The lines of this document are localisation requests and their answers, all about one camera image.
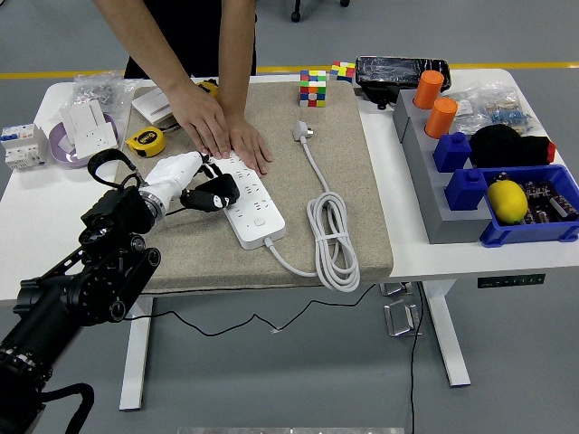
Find black chair base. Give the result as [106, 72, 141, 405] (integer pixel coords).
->
[290, 0, 352, 23]

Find person's left hand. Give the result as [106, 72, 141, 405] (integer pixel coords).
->
[228, 118, 274, 176]

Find yellow lemon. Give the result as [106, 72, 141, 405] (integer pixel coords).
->
[486, 180, 529, 225]

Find grey-brown mat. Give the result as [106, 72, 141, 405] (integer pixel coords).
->
[115, 80, 394, 295]

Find clear bag white parts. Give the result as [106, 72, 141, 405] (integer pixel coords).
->
[451, 90, 492, 135]

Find black plug adapter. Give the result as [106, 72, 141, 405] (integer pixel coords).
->
[195, 173, 242, 210]

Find orange cylinder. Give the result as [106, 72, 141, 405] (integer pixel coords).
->
[413, 70, 446, 110]
[423, 98, 460, 140]

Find white three-pin plug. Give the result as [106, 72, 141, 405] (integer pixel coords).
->
[291, 119, 317, 144]

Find black fabric item red tip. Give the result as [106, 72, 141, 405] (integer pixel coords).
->
[469, 125, 556, 169]

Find thin black adapter cord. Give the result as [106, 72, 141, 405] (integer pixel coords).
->
[121, 205, 384, 338]

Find blue plastic block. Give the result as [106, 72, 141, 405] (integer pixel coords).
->
[444, 167, 490, 212]
[432, 131, 472, 174]

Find black table control panel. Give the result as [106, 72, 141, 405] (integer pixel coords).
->
[477, 273, 546, 289]

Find blue plastic bin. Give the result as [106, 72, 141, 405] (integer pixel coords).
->
[479, 164, 579, 249]

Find black film-wrapped box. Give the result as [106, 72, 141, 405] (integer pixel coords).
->
[355, 55, 452, 112]

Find person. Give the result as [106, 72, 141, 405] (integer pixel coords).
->
[124, 0, 258, 80]

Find white coiled power cord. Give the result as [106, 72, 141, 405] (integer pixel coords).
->
[264, 135, 362, 294]

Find white blank panel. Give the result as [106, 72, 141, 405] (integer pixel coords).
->
[60, 99, 109, 137]

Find colourful puzzle cube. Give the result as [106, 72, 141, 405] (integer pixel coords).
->
[298, 69, 328, 109]
[328, 61, 357, 85]

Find white wall socket panel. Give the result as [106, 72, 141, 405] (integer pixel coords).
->
[71, 122, 119, 160]

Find black hanging cable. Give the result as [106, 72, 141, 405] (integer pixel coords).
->
[408, 282, 427, 434]

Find white circuit breaker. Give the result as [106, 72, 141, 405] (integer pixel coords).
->
[0, 123, 50, 171]

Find clear bag metal screws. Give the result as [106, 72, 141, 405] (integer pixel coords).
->
[71, 71, 137, 115]

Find person's right hand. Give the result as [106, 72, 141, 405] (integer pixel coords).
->
[166, 80, 232, 160]

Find white power strip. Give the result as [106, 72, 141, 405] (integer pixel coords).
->
[203, 151, 288, 250]

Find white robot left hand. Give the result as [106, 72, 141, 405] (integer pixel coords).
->
[143, 151, 230, 212]

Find grey stepped block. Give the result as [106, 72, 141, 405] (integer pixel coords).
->
[392, 88, 495, 245]

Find metal bracket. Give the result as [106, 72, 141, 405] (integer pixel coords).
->
[383, 300, 424, 338]
[378, 282, 413, 297]

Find white wall switch panel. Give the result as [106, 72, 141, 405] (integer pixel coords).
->
[131, 88, 173, 119]

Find clear bag blue parts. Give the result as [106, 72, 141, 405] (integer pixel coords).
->
[470, 82, 540, 137]

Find purple bowl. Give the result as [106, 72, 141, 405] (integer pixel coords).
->
[48, 112, 120, 170]

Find dark electronic parts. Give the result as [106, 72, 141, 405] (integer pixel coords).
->
[519, 179, 579, 226]

